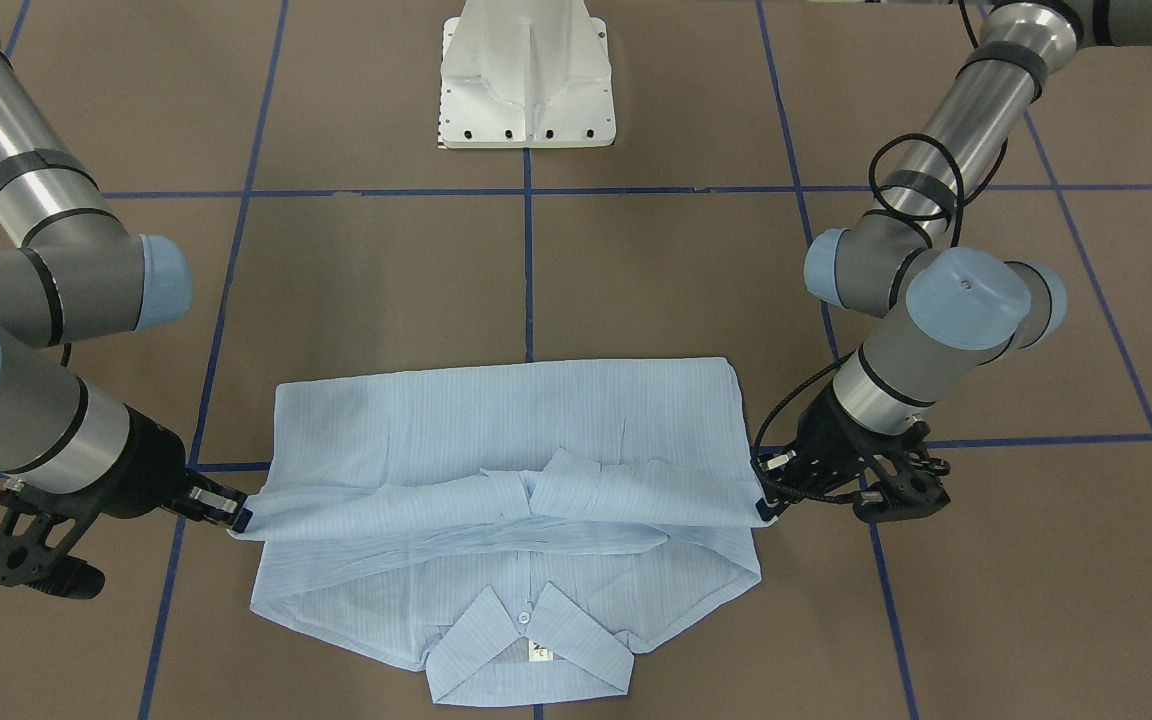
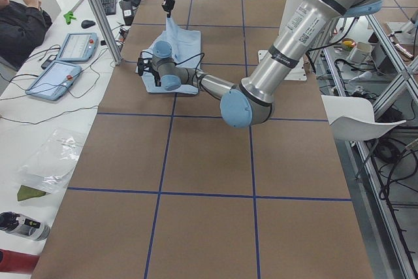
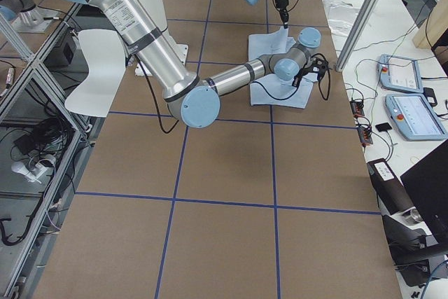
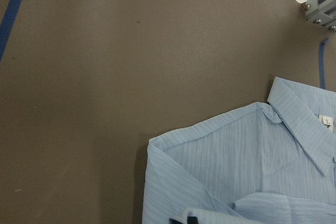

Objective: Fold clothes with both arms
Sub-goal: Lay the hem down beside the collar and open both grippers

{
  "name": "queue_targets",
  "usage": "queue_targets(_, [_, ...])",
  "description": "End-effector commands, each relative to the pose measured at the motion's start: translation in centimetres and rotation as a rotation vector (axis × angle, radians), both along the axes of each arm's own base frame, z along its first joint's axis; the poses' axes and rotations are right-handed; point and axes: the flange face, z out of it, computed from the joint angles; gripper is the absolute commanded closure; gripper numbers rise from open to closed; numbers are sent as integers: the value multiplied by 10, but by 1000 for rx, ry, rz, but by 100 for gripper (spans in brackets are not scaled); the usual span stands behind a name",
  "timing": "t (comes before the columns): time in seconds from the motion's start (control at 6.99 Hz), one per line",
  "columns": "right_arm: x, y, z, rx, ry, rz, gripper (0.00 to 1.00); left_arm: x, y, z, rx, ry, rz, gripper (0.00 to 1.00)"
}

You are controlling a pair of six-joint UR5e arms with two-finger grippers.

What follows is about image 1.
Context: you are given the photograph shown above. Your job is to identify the light blue button-up shirt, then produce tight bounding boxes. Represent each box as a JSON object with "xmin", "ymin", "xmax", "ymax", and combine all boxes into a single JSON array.
[{"xmin": 238, "ymin": 357, "xmax": 761, "ymax": 707}]

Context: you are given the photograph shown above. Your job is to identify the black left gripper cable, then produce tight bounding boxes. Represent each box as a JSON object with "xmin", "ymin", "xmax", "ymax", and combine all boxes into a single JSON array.
[{"xmin": 751, "ymin": 0, "xmax": 1009, "ymax": 501}]

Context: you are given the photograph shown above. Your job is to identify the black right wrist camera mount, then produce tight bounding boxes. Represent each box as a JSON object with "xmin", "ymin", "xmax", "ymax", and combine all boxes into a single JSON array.
[{"xmin": 0, "ymin": 479, "xmax": 106, "ymax": 600}]

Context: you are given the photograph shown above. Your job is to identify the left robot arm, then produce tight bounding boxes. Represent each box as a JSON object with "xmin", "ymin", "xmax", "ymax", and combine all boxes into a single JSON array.
[{"xmin": 750, "ymin": 1, "xmax": 1152, "ymax": 524}]

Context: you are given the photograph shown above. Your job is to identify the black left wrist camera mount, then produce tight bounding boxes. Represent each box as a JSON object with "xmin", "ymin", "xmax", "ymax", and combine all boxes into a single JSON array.
[{"xmin": 852, "ymin": 419, "xmax": 952, "ymax": 524}]

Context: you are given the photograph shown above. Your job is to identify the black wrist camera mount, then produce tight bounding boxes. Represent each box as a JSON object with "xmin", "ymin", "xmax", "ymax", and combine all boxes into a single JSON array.
[
  {"xmin": 852, "ymin": 419, "xmax": 952, "ymax": 524},
  {"xmin": 0, "ymin": 479, "xmax": 106, "ymax": 600}
]

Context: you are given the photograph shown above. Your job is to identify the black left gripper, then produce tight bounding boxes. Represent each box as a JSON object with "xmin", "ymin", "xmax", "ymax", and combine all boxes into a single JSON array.
[{"xmin": 755, "ymin": 386, "xmax": 877, "ymax": 521}]

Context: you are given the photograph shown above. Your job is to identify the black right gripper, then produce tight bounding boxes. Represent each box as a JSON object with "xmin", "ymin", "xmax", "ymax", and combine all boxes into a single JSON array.
[{"xmin": 101, "ymin": 407, "xmax": 253, "ymax": 533}]

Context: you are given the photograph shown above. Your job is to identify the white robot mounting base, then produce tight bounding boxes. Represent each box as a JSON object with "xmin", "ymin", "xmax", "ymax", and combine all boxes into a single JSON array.
[{"xmin": 435, "ymin": 1, "xmax": 617, "ymax": 150}]

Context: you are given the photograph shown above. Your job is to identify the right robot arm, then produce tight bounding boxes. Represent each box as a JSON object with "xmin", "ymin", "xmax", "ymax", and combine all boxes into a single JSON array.
[{"xmin": 0, "ymin": 40, "xmax": 251, "ymax": 532}]

